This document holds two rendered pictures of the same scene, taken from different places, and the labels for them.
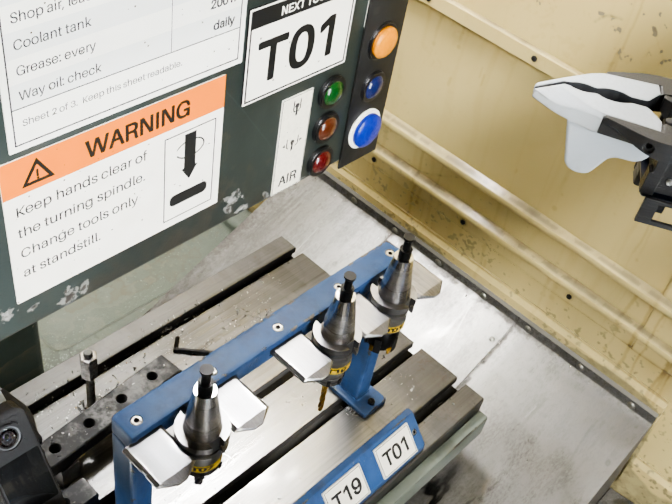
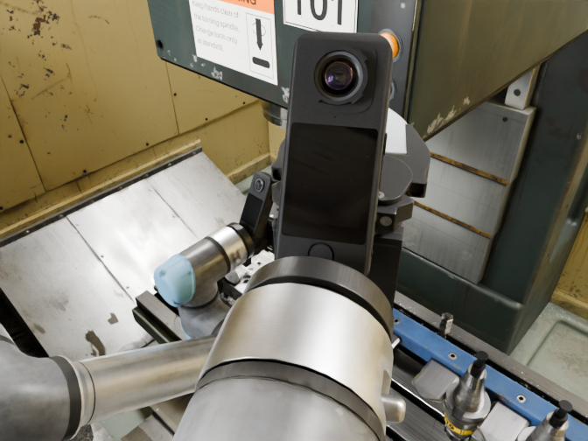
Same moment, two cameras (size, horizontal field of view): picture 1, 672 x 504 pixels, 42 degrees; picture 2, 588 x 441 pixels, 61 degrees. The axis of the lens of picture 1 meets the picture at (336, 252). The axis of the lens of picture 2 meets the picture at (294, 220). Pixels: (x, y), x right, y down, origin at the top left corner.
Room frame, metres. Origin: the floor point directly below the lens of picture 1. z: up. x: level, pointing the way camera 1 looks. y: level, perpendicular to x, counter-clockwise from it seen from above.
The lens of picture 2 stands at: (0.56, -0.48, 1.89)
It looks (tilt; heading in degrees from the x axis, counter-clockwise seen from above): 38 degrees down; 99
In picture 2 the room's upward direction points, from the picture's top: 2 degrees counter-clockwise
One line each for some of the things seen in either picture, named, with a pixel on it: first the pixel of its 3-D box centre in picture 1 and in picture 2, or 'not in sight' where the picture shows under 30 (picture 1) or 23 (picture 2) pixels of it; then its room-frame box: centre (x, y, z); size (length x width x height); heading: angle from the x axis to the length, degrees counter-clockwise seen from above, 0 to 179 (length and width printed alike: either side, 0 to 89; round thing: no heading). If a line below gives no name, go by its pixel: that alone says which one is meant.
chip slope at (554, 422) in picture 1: (330, 403); not in sight; (0.99, -0.05, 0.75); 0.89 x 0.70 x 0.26; 54
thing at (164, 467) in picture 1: (162, 460); not in sight; (0.52, 0.14, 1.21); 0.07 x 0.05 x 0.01; 54
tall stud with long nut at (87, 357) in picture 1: (89, 379); (443, 333); (0.78, 0.32, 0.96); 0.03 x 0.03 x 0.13
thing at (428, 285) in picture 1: (418, 280); not in sight; (0.88, -0.12, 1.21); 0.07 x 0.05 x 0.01; 54
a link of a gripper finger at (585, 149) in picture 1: (586, 137); not in sight; (0.55, -0.16, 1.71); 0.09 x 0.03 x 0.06; 84
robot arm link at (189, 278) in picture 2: not in sight; (191, 273); (0.30, 0.11, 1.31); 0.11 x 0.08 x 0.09; 54
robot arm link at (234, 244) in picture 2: not in sight; (227, 248); (0.35, 0.17, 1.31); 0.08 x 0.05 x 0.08; 144
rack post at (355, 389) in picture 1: (368, 333); not in sight; (0.91, -0.07, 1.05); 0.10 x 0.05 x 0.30; 54
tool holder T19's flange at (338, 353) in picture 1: (336, 338); (466, 403); (0.75, -0.02, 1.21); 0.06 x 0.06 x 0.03
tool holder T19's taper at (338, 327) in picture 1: (341, 313); (472, 385); (0.75, -0.02, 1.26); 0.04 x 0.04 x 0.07
